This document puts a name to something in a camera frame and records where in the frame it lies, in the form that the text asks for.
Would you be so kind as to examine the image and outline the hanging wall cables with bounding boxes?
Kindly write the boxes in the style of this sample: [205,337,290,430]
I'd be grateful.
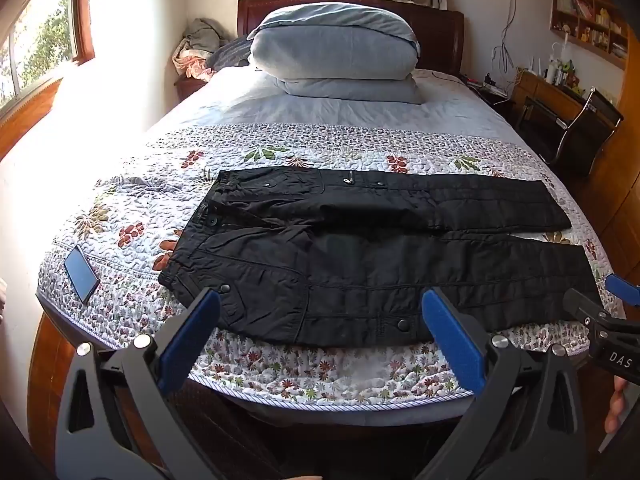
[489,0,520,81]

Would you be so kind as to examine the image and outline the large wooden framed window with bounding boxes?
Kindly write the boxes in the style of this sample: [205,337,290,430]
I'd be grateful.
[0,0,97,113]

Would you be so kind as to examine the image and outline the wooden bed frame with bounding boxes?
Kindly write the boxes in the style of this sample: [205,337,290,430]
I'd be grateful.
[27,300,168,468]

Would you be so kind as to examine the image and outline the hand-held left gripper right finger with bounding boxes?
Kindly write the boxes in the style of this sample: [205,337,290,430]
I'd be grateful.
[420,287,608,480]

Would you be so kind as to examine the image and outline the wooden nightstand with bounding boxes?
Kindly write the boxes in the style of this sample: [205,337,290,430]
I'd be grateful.
[174,75,212,104]

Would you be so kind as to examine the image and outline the pile of crumpled clothes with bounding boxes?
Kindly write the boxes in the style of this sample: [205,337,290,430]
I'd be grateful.
[172,17,231,81]

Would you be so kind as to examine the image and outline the dark striped cloth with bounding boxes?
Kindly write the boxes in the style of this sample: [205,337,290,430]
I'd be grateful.
[206,36,252,72]

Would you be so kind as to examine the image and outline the wooden wall shelf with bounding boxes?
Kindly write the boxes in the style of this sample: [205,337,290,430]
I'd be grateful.
[549,0,632,71]

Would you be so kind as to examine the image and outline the wooden desk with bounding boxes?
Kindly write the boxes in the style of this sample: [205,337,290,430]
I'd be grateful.
[510,67,626,161]

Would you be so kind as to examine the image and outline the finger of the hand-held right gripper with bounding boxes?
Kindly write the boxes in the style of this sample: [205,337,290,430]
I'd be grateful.
[605,274,640,307]
[562,287,610,330]

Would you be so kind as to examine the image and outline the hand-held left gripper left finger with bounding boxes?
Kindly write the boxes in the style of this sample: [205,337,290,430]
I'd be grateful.
[55,287,226,480]

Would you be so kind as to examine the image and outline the black office chair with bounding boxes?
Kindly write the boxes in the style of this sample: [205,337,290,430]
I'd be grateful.
[517,87,624,179]

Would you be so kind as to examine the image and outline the dark wooden headboard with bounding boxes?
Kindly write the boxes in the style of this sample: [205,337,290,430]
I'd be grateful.
[236,0,466,78]

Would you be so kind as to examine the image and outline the floral quilted bedspread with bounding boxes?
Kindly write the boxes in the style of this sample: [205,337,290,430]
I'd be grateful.
[37,67,626,411]

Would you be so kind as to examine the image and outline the black pants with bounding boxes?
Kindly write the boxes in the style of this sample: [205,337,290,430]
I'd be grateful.
[157,169,603,347]

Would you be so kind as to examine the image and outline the grey-blue stacked pillows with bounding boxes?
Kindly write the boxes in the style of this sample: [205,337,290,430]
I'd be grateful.
[247,2,423,106]

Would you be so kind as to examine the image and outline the person's right hand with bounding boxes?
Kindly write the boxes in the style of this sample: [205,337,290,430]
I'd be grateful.
[604,377,630,436]

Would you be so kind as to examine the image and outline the black smartphone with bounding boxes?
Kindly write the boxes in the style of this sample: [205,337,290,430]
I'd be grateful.
[64,245,101,304]

